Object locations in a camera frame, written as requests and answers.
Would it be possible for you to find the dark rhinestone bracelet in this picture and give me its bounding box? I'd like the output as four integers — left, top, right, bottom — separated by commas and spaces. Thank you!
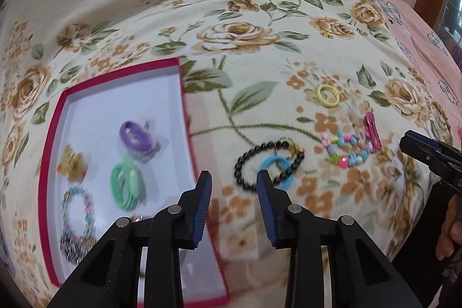
59, 232, 97, 264

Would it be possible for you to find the floral fleece blanket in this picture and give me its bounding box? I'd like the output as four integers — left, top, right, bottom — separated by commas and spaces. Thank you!
0, 0, 457, 308

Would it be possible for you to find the black bead bracelet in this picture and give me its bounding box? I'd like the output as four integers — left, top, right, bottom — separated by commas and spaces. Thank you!
233, 139, 306, 192

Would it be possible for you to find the person's dark clothing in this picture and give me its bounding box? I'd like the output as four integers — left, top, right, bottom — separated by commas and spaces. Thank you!
392, 185, 462, 308

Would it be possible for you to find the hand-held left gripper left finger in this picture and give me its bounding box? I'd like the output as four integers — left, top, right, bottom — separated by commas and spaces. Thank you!
47, 170, 213, 308

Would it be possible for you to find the person's right hand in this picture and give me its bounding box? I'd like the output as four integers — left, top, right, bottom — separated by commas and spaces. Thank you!
435, 193, 462, 262

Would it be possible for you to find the pink heart print sheet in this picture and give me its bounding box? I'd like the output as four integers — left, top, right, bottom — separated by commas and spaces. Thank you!
355, 0, 462, 137

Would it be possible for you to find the pink hair clip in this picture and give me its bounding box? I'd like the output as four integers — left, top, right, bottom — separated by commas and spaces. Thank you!
367, 123, 382, 151
363, 112, 377, 137

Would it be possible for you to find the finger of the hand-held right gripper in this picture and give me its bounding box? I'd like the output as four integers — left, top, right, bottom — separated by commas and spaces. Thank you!
404, 130, 462, 154
399, 137, 452, 172

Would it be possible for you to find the pastel bead bracelet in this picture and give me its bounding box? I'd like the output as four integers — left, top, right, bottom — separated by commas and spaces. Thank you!
61, 185, 97, 240

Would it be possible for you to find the colourful candy bead bracelet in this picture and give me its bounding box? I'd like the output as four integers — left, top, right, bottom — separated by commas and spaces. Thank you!
321, 129, 373, 170

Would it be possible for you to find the blue hair tie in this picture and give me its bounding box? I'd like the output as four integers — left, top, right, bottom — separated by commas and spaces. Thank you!
259, 155, 295, 191

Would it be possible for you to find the red-rimmed white tray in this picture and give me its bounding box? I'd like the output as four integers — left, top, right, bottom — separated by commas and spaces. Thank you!
38, 57, 232, 308

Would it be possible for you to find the white purple fabric hair tie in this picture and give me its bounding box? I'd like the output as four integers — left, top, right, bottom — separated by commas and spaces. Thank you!
134, 118, 166, 165

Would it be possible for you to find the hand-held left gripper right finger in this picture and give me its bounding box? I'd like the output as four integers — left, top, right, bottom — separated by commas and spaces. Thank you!
255, 170, 424, 308

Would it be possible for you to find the mint green hair tie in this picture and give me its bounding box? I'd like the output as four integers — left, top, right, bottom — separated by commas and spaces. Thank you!
109, 156, 148, 211

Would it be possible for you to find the gold hair claw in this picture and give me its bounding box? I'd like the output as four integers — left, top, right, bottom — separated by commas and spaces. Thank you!
56, 144, 89, 180

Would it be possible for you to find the yellow hair tie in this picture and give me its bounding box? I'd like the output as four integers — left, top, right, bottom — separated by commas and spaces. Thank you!
315, 84, 340, 109

